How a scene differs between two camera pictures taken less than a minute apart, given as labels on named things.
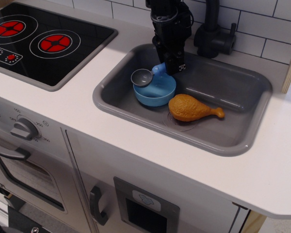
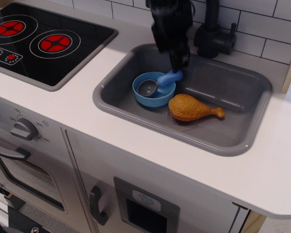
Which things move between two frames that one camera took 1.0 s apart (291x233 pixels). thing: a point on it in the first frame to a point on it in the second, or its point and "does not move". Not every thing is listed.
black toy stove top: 48,51 does not move
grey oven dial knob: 25,128 does not move
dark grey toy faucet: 208,39 does not move
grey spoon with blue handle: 142,77 to 148,87
